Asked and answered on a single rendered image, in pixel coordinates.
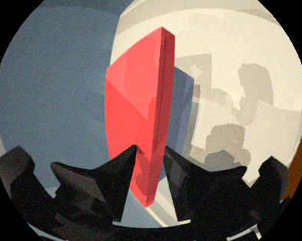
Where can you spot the red plastic lid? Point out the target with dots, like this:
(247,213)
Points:
(138,91)

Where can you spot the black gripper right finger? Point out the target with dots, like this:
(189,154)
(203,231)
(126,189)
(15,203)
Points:
(190,185)

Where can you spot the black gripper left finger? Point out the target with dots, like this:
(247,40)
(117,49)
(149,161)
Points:
(109,183)

